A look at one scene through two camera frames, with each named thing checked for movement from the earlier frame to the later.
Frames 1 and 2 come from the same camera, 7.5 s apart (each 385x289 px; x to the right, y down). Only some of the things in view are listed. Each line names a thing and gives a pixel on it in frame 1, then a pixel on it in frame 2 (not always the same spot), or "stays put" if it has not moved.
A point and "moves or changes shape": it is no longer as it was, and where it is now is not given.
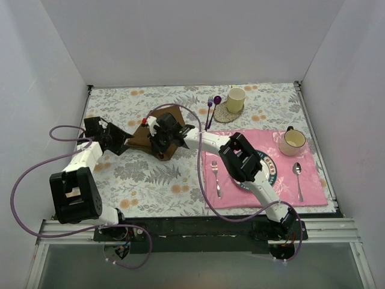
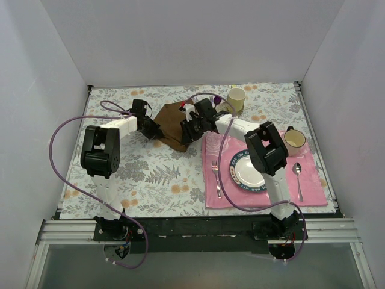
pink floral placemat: [298, 181] stays put
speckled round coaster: [221, 113] stays put
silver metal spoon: [296, 168] stays put
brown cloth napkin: [142, 134] moves or changes shape
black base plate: [201, 235] stays put
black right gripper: [157, 139] → [189, 132]
